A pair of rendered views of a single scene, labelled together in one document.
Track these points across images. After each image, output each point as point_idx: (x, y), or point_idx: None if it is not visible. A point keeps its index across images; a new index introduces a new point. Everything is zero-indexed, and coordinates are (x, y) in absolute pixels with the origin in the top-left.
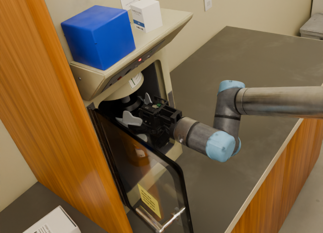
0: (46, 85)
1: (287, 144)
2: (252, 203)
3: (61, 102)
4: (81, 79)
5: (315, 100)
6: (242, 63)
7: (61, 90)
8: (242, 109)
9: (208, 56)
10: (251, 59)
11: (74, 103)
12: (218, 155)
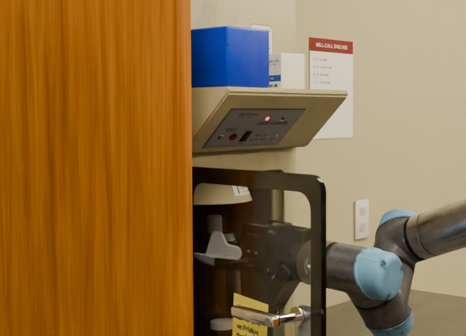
0: (148, 87)
1: None
2: None
3: (164, 108)
4: None
5: None
6: (424, 324)
7: (172, 84)
8: (417, 237)
9: (356, 312)
10: (442, 321)
11: (182, 108)
12: (374, 273)
